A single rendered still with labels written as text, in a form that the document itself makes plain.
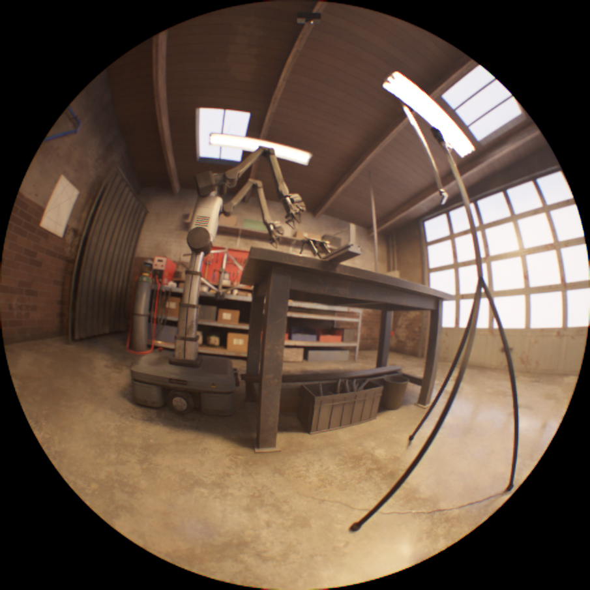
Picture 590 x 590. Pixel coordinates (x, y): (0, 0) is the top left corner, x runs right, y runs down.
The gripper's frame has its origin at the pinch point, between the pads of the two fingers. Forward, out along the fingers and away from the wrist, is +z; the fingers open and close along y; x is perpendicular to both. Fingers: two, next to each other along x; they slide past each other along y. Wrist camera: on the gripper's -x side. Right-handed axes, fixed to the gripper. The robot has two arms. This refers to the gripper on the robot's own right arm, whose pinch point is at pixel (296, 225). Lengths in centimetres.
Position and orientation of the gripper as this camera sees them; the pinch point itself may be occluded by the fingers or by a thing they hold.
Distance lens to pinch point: 124.6
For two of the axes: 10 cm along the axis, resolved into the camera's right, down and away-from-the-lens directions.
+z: 3.9, 9.2, 0.8
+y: -3.5, 0.7, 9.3
